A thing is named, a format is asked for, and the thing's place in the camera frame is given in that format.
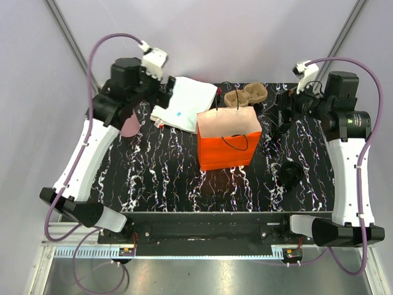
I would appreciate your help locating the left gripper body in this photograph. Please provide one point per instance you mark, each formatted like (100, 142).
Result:
(148, 88)

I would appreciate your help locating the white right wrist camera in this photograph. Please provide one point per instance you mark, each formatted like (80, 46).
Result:
(306, 74)

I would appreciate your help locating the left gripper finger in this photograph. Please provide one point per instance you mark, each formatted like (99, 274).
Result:
(162, 99)
(170, 85)

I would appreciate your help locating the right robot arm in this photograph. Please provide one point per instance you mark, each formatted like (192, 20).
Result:
(346, 132)

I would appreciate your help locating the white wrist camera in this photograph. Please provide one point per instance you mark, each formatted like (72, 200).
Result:
(154, 60)
(306, 74)

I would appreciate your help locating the orange paper bag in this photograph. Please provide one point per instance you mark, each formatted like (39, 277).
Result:
(227, 137)

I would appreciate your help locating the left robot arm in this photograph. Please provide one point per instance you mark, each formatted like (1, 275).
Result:
(132, 81)

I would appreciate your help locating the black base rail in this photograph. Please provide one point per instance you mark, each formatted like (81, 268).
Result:
(206, 235)

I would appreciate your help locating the pink holder cup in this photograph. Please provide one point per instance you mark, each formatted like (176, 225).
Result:
(131, 126)

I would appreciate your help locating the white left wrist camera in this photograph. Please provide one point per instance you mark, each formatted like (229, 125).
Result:
(154, 60)

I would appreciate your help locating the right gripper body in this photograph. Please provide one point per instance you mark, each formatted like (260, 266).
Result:
(302, 104)

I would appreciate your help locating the stack of white napkins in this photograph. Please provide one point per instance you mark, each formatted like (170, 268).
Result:
(190, 97)

